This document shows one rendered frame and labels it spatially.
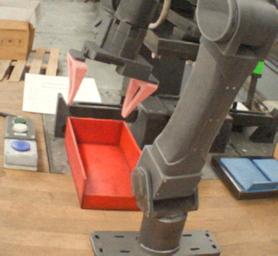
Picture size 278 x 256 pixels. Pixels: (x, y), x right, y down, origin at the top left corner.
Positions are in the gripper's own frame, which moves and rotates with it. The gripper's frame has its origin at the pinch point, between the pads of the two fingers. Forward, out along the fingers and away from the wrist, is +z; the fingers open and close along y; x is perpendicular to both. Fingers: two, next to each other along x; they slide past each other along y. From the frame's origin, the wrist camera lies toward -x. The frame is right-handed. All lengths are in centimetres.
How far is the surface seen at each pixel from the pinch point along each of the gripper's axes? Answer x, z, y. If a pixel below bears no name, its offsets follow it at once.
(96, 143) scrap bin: -16.2, 13.8, -9.3
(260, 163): -2.5, 5.2, -40.7
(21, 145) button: -8.3, 14.0, 8.7
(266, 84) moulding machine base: -80, 2, -99
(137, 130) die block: -18.7, 9.9, -18.2
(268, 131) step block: -18, 2, -53
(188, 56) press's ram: -14.7, -9.3, -20.4
